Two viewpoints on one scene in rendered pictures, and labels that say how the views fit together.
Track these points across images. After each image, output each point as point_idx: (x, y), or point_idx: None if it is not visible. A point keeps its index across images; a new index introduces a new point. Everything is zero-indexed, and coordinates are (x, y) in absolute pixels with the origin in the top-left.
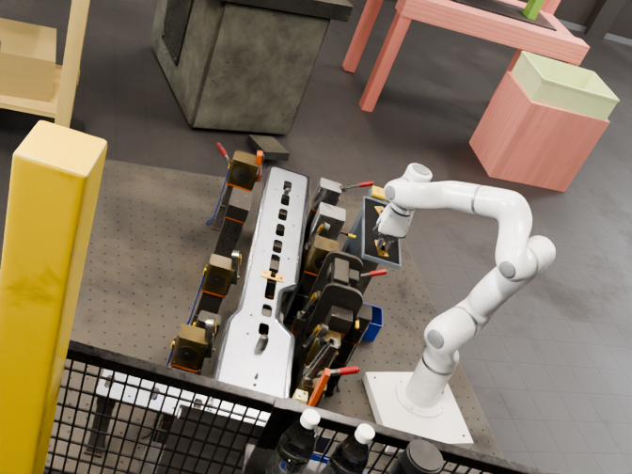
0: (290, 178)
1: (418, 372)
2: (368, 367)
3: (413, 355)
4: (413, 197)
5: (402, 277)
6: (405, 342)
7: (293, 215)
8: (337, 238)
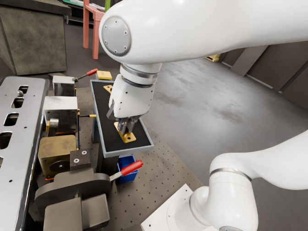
0: (26, 82)
1: (189, 222)
2: (139, 208)
3: (160, 173)
4: (185, 23)
5: None
6: (152, 166)
7: (27, 116)
8: (77, 125)
